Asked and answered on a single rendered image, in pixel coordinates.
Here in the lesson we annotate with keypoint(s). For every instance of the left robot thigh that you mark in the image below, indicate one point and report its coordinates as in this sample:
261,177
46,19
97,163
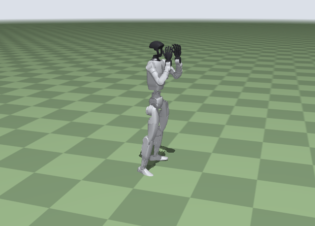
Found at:
163,117

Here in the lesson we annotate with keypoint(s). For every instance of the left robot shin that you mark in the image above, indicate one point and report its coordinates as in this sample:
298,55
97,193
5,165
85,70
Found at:
157,144

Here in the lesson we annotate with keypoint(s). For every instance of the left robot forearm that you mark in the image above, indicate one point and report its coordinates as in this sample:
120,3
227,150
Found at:
178,67

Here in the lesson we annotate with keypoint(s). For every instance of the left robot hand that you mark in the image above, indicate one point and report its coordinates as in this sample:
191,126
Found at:
177,51

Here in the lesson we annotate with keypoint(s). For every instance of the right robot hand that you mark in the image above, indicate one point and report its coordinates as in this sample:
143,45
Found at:
168,55

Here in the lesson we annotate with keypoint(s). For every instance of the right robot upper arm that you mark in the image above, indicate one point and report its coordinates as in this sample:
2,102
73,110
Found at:
151,68

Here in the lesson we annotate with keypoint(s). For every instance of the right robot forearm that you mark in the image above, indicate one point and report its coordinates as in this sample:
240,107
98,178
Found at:
165,74

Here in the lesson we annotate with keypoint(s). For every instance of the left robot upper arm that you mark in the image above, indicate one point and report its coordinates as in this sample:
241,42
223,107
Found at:
172,72

